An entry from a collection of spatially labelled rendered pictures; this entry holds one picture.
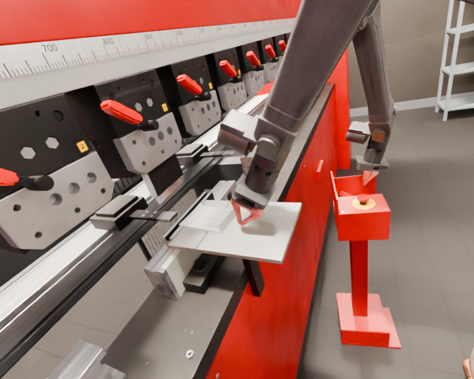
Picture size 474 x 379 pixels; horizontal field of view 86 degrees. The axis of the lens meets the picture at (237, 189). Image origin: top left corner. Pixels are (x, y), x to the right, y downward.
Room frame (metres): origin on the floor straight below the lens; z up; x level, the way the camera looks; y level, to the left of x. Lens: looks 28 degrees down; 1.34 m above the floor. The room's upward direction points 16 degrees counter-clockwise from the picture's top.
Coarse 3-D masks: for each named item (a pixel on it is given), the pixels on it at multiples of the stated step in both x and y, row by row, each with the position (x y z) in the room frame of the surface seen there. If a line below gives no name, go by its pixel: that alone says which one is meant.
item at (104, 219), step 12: (108, 204) 0.69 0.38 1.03; (120, 204) 0.67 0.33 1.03; (132, 204) 0.67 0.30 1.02; (144, 204) 0.69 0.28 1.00; (96, 216) 0.65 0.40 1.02; (108, 216) 0.63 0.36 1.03; (120, 216) 0.62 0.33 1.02; (132, 216) 0.63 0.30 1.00; (144, 216) 0.61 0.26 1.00; (156, 216) 0.59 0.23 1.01; (168, 216) 0.58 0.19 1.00; (96, 228) 0.65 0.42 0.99; (108, 228) 0.62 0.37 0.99; (120, 228) 0.60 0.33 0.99
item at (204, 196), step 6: (204, 192) 0.67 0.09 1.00; (210, 192) 0.66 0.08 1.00; (198, 198) 0.64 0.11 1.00; (204, 198) 0.63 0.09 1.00; (210, 198) 0.64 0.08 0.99; (198, 204) 0.62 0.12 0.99; (192, 210) 0.59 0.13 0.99; (186, 216) 0.57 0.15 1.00; (180, 222) 0.55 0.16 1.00; (174, 228) 0.52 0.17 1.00; (168, 234) 0.50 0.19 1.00; (168, 240) 0.49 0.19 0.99
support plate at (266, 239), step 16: (240, 208) 0.53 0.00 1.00; (272, 208) 0.49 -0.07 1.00; (288, 208) 0.47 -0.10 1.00; (256, 224) 0.45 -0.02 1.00; (272, 224) 0.43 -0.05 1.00; (288, 224) 0.42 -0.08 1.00; (176, 240) 0.47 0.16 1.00; (192, 240) 0.45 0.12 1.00; (208, 240) 0.44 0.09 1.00; (224, 240) 0.42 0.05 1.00; (240, 240) 0.41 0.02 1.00; (256, 240) 0.40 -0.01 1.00; (272, 240) 0.38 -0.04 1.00; (288, 240) 0.37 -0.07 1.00; (240, 256) 0.37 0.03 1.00; (256, 256) 0.35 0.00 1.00; (272, 256) 0.34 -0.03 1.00
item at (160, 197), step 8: (168, 160) 0.56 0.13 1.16; (176, 160) 0.58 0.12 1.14; (160, 168) 0.53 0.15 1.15; (168, 168) 0.55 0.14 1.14; (176, 168) 0.57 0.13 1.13; (144, 176) 0.51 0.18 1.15; (152, 176) 0.51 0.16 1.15; (160, 176) 0.53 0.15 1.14; (168, 176) 0.54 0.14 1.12; (176, 176) 0.57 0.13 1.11; (152, 184) 0.50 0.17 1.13; (160, 184) 0.52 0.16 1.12; (168, 184) 0.54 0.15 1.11; (176, 184) 0.57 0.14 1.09; (152, 192) 0.51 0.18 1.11; (160, 192) 0.51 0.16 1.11; (168, 192) 0.54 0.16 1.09; (160, 200) 0.51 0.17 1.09
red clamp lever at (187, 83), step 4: (180, 76) 0.59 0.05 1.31; (184, 76) 0.58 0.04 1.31; (180, 80) 0.58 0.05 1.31; (184, 80) 0.58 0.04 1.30; (188, 80) 0.58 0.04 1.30; (192, 80) 0.59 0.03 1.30; (184, 84) 0.59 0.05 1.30; (188, 84) 0.58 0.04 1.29; (192, 84) 0.59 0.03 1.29; (196, 84) 0.61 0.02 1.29; (188, 88) 0.60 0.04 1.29; (192, 88) 0.59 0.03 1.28; (196, 88) 0.60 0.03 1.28; (200, 88) 0.61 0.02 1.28; (192, 92) 0.61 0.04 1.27; (196, 92) 0.61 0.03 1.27; (200, 92) 0.61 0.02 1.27; (204, 92) 0.63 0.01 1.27; (208, 92) 0.63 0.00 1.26; (196, 96) 0.65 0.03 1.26; (200, 96) 0.63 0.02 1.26; (204, 96) 0.63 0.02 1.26; (208, 96) 0.63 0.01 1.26; (196, 100) 0.65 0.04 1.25; (200, 100) 0.64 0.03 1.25; (204, 100) 0.63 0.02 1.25
